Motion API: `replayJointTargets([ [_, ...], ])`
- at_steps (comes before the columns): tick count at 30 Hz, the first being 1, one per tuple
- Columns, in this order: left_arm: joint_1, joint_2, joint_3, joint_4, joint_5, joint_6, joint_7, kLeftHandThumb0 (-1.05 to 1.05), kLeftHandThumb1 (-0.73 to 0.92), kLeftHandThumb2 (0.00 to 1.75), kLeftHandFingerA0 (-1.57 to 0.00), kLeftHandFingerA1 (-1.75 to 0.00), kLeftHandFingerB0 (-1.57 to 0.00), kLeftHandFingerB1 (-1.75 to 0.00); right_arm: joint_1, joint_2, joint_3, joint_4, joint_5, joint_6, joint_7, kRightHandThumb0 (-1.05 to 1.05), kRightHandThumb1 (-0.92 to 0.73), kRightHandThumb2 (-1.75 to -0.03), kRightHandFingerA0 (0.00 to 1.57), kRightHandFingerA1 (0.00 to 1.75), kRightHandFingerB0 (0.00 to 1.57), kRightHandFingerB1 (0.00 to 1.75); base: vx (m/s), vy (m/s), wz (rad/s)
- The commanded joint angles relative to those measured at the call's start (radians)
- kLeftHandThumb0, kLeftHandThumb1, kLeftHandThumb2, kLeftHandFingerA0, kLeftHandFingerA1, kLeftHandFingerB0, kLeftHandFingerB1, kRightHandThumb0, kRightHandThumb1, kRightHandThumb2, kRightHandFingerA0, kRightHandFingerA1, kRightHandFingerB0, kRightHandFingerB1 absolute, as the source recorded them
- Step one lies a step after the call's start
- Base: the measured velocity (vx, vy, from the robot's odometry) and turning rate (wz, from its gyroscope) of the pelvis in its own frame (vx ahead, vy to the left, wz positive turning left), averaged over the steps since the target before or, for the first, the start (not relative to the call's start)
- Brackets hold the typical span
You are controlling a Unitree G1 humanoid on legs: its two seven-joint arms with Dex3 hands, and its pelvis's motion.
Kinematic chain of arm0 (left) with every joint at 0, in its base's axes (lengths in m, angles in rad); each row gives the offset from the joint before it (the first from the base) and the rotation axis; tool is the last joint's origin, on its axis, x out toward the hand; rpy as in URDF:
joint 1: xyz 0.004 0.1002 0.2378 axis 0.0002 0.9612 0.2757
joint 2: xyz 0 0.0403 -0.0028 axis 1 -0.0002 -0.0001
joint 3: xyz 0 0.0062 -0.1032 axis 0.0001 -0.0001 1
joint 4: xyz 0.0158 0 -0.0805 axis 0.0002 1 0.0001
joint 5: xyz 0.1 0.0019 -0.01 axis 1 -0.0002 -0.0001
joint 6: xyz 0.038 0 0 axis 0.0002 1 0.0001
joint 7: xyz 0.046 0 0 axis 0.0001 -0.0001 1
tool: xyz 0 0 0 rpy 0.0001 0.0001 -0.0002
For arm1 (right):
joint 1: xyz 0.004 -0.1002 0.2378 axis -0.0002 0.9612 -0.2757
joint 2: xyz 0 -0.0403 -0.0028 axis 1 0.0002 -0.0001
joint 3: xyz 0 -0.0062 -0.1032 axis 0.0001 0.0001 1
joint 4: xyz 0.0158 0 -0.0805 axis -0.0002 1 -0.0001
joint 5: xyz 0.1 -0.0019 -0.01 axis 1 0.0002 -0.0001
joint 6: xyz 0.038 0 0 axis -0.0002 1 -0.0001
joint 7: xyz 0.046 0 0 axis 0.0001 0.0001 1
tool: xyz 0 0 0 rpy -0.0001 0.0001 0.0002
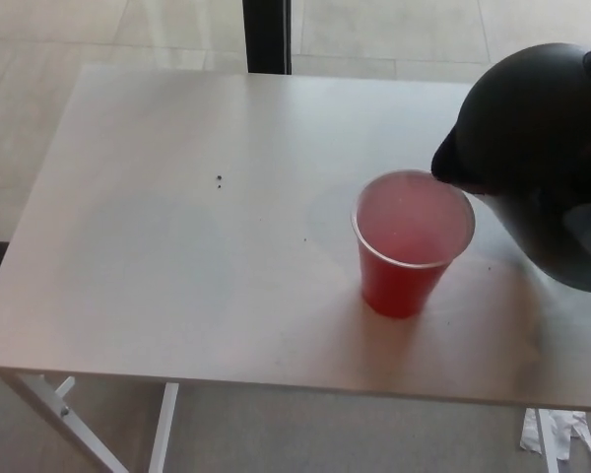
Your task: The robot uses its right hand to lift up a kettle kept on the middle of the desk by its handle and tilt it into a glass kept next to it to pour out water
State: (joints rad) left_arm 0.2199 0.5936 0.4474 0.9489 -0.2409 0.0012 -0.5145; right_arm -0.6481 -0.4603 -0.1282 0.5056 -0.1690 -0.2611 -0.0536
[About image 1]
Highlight crumpled white paper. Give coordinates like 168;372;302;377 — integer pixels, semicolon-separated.
518;408;591;473

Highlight black window frame post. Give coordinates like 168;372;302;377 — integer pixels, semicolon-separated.
243;0;294;76

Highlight black electric kettle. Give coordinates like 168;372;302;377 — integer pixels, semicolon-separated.
431;42;591;296

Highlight white slanted table leg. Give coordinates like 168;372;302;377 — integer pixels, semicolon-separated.
0;372;125;473

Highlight red plastic cup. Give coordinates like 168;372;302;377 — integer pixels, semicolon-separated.
350;169;476;320

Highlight white upright table leg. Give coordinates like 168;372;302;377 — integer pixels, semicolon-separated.
534;408;560;473
147;382;180;473

